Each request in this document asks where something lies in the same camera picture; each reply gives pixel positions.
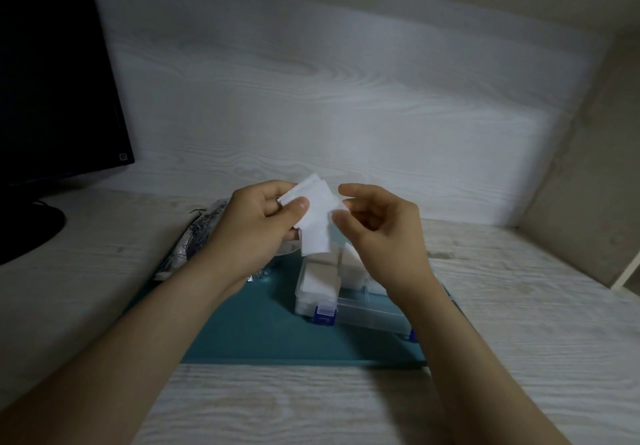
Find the person's left hand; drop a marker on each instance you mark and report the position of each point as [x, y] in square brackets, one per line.
[250, 232]

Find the teal work mat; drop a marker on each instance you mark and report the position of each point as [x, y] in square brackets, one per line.
[280, 329]

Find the person's left forearm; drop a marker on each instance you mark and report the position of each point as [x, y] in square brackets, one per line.
[115, 349]

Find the black computer monitor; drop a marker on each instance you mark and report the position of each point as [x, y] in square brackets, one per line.
[45, 109]

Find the clear plastic bag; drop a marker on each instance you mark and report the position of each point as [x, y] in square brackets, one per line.
[192, 239]

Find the clear plastic organizer box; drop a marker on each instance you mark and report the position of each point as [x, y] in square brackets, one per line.
[345, 294]

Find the stack of white cotton pads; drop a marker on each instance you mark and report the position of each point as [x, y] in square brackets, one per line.
[320, 274]

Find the person's right hand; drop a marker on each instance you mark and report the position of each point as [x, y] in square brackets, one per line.
[385, 244]

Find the white cotton pad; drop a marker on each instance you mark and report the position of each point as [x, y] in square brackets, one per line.
[316, 214]

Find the person's right forearm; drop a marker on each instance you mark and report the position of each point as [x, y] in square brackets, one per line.
[480, 374]

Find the person's left thumb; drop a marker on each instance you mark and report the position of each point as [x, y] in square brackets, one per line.
[295, 209]

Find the person's right thumb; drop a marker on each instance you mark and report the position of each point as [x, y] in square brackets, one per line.
[350, 224]

